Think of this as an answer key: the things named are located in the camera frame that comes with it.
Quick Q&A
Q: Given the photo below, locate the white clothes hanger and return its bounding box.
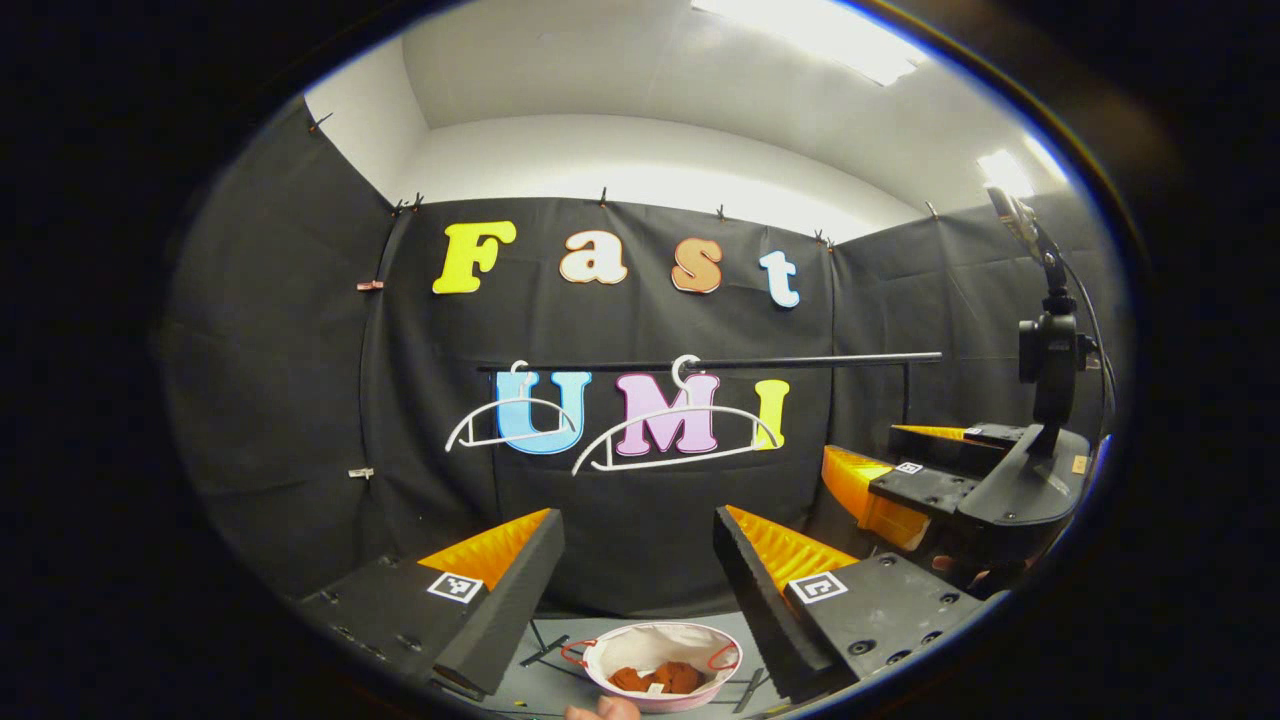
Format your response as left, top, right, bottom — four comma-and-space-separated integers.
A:
572, 354, 782, 477
445, 360, 585, 454

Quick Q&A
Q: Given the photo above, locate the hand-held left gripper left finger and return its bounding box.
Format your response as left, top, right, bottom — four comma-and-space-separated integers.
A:
295, 508, 568, 701

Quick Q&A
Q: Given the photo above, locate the black clothes rack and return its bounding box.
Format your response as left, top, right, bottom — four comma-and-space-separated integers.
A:
478, 352, 944, 713

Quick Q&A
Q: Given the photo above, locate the black backdrop cloth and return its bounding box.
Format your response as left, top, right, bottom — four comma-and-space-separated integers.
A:
150, 95, 1136, 621

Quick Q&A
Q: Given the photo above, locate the white empty clothes hanger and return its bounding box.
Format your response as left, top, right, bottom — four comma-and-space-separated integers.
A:
445, 360, 585, 454

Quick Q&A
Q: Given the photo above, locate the small ceiling light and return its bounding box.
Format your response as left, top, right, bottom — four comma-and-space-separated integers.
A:
977, 148, 1041, 199

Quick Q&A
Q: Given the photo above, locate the white laundry hamper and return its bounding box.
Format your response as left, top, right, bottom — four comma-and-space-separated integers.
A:
560, 622, 746, 714

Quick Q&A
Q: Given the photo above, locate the long ceiling light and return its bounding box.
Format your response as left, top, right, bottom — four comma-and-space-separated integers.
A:
690, 0, 931, 87

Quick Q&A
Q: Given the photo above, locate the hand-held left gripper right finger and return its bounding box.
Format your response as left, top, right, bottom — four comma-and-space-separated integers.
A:
712, 506, 1011, 706

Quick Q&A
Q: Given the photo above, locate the rust orange corduroy shirt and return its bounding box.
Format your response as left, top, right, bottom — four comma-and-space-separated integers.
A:
608, 660, 706, 697

